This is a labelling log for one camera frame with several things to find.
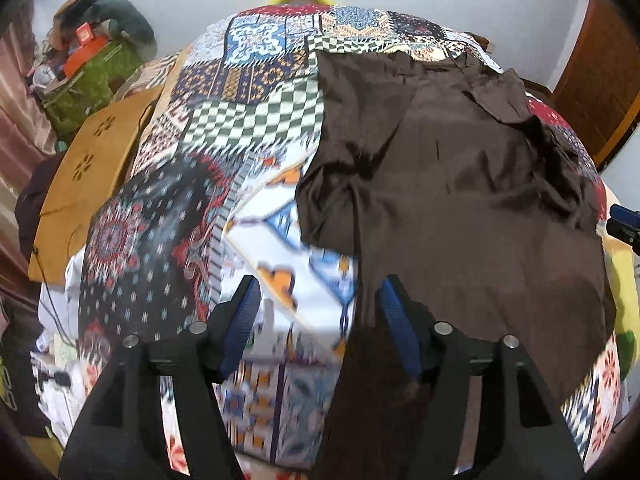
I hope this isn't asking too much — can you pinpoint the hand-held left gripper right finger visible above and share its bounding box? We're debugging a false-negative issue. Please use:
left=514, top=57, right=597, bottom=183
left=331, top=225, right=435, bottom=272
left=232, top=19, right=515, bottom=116
left=375, top=274, right=586, bottom=480

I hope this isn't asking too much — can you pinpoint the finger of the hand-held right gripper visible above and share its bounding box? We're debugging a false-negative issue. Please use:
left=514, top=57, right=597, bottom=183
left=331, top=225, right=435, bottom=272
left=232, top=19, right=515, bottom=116
left=606, top=204, right=640, bottom=257

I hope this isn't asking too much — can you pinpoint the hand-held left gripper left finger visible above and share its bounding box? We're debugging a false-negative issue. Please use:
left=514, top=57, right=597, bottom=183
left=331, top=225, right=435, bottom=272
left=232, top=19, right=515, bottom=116
left=59, top=275, right=262, bottom=480

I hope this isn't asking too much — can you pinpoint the brown garment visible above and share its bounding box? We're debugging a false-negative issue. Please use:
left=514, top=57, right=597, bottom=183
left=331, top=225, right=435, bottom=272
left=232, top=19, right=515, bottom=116
left=296, top=50, right=617, bottom=480

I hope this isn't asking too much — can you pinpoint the brown wooden door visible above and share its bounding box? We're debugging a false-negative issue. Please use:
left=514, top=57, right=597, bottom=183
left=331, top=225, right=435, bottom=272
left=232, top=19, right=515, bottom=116
left=550, top=0, right=640, bottom=171

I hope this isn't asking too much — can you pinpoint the wooden lap table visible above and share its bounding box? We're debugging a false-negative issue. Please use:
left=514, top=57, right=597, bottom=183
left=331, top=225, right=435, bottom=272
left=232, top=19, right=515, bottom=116
left=27, top=85, right=166, bottom=287

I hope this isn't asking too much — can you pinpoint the patchwork patterned blanket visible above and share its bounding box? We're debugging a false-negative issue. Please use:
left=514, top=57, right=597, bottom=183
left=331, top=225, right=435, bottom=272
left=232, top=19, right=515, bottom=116
left=75, top=2, right=623, bottom=476

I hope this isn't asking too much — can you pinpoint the green patterned bag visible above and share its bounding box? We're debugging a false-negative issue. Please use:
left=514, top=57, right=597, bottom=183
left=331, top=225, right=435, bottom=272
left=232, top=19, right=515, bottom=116
left=42, top=42, right=146, bottom=137

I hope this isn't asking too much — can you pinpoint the pink curtain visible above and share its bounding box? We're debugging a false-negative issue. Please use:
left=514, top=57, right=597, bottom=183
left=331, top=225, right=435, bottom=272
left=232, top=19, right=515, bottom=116
left=0, top=10, right=57, bottom=291

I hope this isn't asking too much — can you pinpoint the orange box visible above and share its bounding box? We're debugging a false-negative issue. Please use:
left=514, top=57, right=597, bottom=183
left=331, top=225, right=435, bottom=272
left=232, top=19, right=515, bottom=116
left=65, top=35, right=109, bottom=74

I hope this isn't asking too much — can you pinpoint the grey cloth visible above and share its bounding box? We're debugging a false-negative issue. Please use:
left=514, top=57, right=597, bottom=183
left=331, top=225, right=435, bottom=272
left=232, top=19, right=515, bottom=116
left=82, top=0, right=157, bottom=54

